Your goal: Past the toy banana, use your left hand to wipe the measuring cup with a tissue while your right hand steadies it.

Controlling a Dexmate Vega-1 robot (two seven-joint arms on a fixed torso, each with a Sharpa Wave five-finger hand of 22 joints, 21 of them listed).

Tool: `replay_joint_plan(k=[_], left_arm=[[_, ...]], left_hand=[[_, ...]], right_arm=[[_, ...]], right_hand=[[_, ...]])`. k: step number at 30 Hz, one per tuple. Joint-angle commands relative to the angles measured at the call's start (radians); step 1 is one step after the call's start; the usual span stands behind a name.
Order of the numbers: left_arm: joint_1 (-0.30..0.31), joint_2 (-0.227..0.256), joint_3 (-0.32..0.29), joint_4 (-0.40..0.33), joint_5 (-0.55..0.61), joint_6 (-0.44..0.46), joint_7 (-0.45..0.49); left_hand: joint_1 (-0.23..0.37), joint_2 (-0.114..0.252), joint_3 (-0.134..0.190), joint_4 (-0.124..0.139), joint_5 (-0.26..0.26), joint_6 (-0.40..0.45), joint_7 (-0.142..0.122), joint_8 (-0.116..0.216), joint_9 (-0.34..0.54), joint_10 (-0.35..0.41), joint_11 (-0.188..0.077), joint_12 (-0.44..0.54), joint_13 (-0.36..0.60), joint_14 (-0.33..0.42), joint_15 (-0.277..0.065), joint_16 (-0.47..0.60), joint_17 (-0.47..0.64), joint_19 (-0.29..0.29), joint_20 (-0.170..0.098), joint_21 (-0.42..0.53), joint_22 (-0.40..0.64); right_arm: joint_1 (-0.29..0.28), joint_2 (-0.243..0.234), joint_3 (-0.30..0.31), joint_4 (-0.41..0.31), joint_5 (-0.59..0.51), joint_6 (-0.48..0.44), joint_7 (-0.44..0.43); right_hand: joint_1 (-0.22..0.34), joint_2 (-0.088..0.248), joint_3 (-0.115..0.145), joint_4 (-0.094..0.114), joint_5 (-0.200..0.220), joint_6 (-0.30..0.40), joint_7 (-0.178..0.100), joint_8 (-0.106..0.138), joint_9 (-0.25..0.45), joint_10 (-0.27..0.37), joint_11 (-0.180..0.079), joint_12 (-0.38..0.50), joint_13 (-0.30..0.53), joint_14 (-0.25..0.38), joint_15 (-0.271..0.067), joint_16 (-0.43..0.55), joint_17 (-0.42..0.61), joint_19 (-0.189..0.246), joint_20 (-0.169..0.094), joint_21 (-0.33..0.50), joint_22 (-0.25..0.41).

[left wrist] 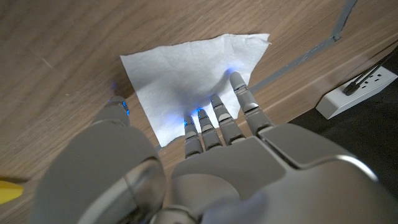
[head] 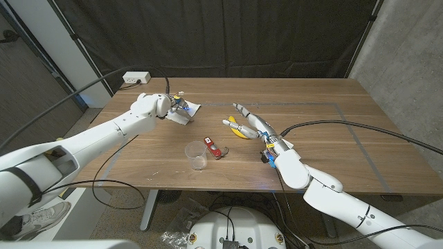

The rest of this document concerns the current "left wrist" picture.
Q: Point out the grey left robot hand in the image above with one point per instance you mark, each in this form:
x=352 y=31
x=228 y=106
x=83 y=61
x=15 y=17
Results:
x=248 y=177

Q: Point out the white tissue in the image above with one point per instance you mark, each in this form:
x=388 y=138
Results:
x=180 y=74

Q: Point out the yellow toy banana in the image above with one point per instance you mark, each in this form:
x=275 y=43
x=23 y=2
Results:
x=9 y=192

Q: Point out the white power strip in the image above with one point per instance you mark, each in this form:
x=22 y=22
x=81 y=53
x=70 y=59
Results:
x=351 y=96

